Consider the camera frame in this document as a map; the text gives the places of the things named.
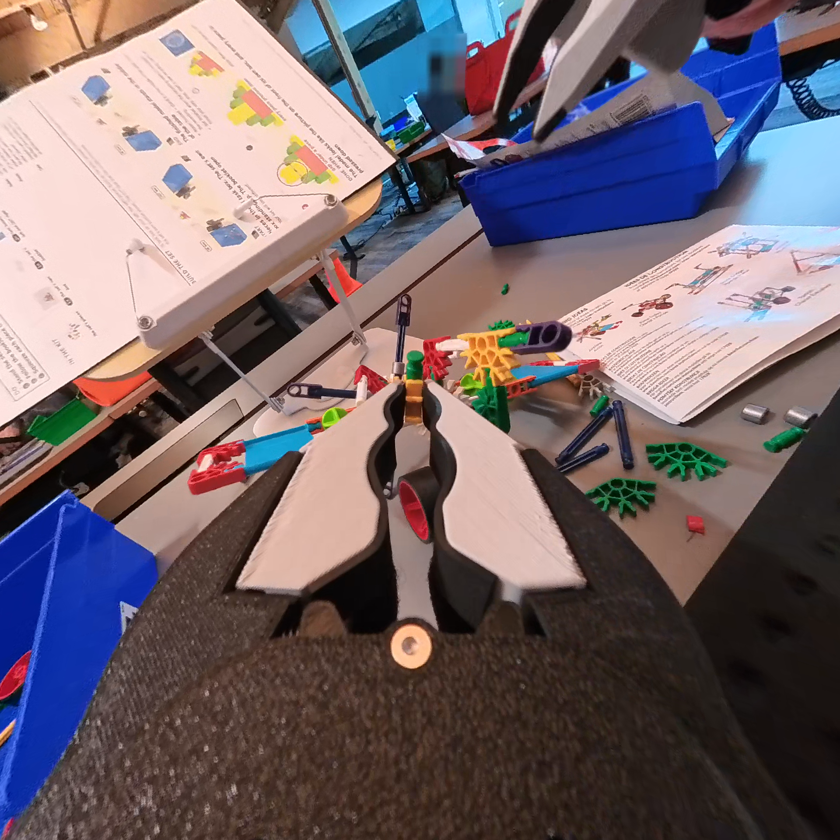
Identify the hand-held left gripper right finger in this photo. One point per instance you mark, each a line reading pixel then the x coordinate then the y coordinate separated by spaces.
pixel 518 518

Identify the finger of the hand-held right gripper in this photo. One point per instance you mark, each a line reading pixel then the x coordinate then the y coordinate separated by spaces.
pixel 610 39
pixel 535 26

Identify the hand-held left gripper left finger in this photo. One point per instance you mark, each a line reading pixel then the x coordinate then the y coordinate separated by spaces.
pixel 308 518

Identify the colourful construction toy model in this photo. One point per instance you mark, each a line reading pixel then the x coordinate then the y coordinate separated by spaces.
pixel 275 449

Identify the red tote bag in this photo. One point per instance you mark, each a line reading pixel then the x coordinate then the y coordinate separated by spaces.
pixel 482 79

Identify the white paper packaging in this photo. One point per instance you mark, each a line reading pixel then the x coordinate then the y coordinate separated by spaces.
pixel 656 108

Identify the dark blue plastic rod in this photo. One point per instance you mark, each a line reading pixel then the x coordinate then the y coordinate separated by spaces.
pixel 623 436
pixel 584 434
pixel 584 458

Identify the large green fan connector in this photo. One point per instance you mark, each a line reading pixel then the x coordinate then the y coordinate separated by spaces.
pixel 686 453
pixel 620 492

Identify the red white wrapper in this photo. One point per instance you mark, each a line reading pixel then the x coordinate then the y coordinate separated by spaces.
pixel 479 148

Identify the short green plastic rod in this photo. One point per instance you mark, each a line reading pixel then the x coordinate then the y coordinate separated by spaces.
pixel 599 405
pixel 786 439

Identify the small red clip piece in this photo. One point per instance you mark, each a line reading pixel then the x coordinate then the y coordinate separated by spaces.
pixel 694 523

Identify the orange storage bin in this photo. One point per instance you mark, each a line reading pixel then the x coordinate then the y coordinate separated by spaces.
pixel 111 392

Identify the small orange cone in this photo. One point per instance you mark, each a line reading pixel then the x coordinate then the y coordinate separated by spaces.
pixel 344 285

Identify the blue plastic bin with tag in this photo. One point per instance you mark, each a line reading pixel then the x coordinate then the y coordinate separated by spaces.
pixel 79 590

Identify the white document stand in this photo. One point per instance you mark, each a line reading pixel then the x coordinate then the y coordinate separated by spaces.
pixel 249 275

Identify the building ideas booklet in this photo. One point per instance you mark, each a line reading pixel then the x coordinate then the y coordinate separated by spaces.
pixel 709 341

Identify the green storage bin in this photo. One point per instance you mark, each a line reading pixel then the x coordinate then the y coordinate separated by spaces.
pixel 62 423

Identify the black dotted rubber mat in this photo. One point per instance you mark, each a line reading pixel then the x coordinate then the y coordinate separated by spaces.
pixel 774 590

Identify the black wheel with red hub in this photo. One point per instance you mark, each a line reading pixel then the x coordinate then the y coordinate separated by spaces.
pixel 13 679

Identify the long orange rod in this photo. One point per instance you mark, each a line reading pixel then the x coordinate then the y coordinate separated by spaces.
pixel 5 735

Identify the white printed instruction sheet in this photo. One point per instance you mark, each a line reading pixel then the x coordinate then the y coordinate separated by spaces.
pixel 79 197

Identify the light bulb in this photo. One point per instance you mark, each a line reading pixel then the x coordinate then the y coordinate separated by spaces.
pixel 38 19

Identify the white metal post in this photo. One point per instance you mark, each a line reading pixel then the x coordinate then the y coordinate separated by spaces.
pixel 348 59

